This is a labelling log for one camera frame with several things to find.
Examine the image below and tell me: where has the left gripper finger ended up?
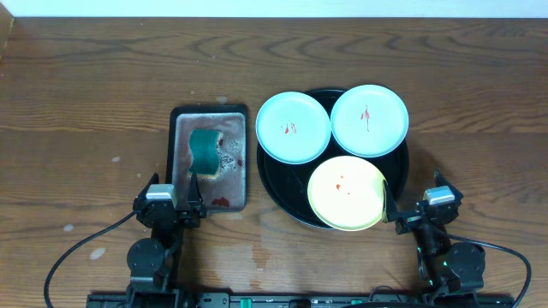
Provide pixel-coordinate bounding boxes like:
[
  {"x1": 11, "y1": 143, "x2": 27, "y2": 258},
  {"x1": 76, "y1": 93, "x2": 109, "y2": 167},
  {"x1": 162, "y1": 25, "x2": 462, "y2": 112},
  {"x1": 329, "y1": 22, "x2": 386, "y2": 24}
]
[
  {"x1": 187, "y1": 173, "x2": 203, "y2": 210},
  {"x1": 139, "y1": 173, "x2": 159, "y2": 199}
]

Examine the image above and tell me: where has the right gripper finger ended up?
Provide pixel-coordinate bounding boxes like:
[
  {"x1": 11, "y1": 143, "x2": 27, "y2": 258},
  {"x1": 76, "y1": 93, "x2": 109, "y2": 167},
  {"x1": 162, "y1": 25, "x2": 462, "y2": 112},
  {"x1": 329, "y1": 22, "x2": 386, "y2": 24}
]
[
  {"x1": 381, "y1": 180, "x2": 399, "y2": 222},
  {"x1": 434, "y1": 169, "x2": 463, "y2": 200}
]

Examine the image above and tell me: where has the green yellow sponge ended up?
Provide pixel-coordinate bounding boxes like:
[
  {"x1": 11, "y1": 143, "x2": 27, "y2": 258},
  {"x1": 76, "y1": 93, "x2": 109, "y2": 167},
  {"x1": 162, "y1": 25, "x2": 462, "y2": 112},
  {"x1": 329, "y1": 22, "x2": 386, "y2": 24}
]
[{"x1": 188, "y1": 129, "x2": 222, "y2": 176}]

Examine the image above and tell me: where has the yellow plate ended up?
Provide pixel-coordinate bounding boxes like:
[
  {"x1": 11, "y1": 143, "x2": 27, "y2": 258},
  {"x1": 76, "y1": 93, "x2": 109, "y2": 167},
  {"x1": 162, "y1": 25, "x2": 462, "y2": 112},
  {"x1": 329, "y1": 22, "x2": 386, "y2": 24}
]
[{"x1": 307, "y1": 156, "x2": 385, "y2": 232}]

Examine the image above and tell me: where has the light blue plate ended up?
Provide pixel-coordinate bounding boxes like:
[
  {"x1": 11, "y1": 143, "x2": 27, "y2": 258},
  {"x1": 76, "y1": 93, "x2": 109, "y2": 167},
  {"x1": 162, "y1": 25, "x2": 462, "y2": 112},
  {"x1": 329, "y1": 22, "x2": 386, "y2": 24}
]
[
  {"x1": 330, "y1": 85, "x2": 409, "y2": 157},
  {"x1": 255, "y1": 92, "x2": 331, "y2": 164}
]

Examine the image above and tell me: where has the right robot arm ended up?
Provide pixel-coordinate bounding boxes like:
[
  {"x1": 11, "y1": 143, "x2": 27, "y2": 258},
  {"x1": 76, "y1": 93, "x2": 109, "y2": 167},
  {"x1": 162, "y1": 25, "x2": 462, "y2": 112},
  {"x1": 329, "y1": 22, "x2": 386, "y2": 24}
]
[{"x1": 382, "y1": 171, "x2": 485, "y2": 305}]

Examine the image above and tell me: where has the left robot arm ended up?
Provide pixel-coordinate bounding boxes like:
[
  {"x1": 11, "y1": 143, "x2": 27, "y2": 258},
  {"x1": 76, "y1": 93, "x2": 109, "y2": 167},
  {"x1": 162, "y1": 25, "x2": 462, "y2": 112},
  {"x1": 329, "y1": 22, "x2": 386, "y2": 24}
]
[{"x1": 120, "y1": 174, "x2": 207, "y2": 308}]

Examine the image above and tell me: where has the black rectangular soapy tray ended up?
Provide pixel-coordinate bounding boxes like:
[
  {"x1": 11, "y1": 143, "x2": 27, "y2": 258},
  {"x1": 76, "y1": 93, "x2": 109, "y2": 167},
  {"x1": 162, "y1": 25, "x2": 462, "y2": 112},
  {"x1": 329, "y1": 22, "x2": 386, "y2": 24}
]
[{"x1": 165, "y1": 104, "x2": 247, "y2": 212}]

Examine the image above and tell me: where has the black round tray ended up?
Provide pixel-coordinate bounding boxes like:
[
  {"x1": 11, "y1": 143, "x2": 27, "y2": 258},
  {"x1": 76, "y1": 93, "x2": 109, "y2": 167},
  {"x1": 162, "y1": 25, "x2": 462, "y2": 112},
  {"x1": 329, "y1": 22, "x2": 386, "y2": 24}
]
[{"x1": 258, "y1": 90, "x2": 408, "y2": 229}]

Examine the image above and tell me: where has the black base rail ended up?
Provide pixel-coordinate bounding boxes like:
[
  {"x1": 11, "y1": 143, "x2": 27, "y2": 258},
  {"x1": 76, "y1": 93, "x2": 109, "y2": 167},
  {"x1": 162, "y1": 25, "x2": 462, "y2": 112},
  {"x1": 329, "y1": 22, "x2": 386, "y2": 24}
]
[{"x1": 86, "y1": 293, "x2": 513, "y2": 308}]

